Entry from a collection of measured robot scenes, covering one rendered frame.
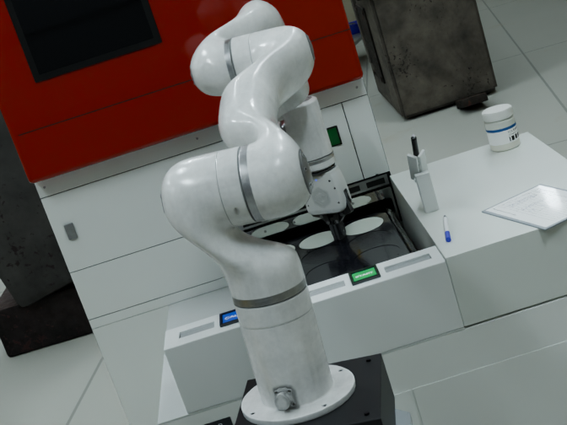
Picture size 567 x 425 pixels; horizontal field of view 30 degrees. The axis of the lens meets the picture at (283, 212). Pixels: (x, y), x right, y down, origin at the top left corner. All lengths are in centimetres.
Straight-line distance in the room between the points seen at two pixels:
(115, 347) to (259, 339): 107
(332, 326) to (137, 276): 75
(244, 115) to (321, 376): 43
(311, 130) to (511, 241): 56
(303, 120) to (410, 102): 471
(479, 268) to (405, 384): 27
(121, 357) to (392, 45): 456
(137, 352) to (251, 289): 110
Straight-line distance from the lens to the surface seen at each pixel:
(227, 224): 161
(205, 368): 201
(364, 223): 249
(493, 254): 200
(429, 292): 200
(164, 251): 259
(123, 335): 267
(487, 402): 211
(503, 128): 250
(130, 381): 272
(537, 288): 205
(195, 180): 159
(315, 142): 234
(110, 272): 261
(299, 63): 188
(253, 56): 191
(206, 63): 193
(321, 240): 246
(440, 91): 705
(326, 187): 237
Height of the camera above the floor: 169
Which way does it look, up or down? 17 degrees down
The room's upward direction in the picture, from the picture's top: 18 degrees counter-clockwise
